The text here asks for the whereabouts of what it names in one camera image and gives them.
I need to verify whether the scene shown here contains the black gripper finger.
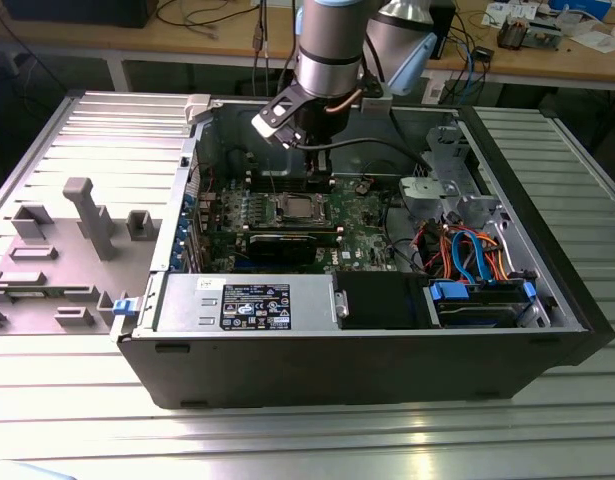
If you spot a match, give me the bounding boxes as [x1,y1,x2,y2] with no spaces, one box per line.
[306,148,323,188]
[318,148,337,191]

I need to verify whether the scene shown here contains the metal socket cover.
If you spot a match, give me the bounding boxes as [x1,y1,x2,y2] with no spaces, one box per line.
[272,192,332,226]

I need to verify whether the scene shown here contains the CPU socket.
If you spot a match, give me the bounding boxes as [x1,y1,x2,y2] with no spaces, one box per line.
[269,191,334,227]

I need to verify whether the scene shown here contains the green motherboard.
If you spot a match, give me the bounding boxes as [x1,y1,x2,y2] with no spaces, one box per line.
[196,172,418,274]

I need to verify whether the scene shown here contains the black graphics card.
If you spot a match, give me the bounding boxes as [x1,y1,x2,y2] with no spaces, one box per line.
[246,230,321,266]

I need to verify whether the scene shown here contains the metal drive cage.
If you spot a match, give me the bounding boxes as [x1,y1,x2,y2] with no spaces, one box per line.
[399,124,503,224]

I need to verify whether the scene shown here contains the grey case latch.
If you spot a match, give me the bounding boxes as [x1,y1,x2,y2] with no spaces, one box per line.
[184,93,213,126]

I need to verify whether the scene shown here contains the hard disk in blue carrier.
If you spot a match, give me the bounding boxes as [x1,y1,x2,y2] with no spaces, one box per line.
[426,279,538,329]

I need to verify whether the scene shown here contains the silver power supply unit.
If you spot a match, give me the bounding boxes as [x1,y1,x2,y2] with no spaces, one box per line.
[156,273,338,334]

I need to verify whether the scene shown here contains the black PC case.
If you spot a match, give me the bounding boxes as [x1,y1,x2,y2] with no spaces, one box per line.
[109,91,615,411]

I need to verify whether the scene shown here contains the white papers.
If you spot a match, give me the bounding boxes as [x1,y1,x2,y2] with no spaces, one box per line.
[481,2,538,26]
[569,22,615,55]

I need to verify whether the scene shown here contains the metal heat sink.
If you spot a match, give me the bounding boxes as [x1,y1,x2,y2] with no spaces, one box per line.
[496,13,527,50]

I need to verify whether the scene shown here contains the wooden desk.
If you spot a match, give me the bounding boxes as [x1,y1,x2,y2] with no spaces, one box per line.
[0,0,615,94]

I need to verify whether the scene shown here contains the grey metal device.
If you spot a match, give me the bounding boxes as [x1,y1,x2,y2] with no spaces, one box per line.
[524,17,563,51]

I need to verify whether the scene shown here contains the grey parts rack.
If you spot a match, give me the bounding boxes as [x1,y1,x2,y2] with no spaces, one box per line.
[0,177,163,336]

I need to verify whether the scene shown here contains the blue box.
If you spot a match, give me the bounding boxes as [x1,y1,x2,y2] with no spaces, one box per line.
[546,0,613,21]

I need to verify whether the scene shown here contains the black camera cable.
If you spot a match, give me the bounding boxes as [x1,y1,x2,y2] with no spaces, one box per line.
[291,137,436,174]

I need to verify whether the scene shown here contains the large white camera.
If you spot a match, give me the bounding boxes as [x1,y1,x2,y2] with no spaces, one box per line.
[250,97,301,149]

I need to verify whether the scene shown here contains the dark hanging cable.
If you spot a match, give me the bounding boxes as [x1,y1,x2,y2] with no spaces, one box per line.
[251,0,264,99]
[262,0,274,99]

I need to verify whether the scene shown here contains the blue wire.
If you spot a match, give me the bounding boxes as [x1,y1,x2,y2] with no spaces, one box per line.
[451,227,493,286]

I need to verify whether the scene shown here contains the blue cable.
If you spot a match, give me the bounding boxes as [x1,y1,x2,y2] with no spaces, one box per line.
[464,42,491,104]

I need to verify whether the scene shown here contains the orange wire bundle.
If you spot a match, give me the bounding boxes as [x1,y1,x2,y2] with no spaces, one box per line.
[421,224,513,281]

